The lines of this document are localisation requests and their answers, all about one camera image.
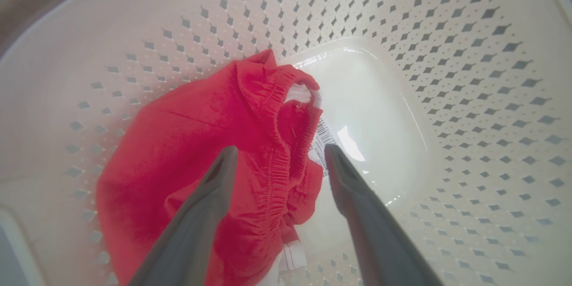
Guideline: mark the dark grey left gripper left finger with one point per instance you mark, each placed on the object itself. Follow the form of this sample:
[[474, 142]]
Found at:
[[192, 232]]

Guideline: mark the cream perforated laundry basket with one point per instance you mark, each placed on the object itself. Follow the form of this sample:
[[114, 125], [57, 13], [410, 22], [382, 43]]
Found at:
[[447, 98]]

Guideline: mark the red shorts with elastic waistband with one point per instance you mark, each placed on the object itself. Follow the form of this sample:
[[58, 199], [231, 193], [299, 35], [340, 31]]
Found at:
[[187, 156]]

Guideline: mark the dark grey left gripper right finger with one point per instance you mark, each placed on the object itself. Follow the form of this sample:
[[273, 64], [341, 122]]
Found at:
[[375, 232]]

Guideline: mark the white barcode sticker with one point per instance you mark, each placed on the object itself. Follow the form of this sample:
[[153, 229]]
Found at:
[[322, 140]]

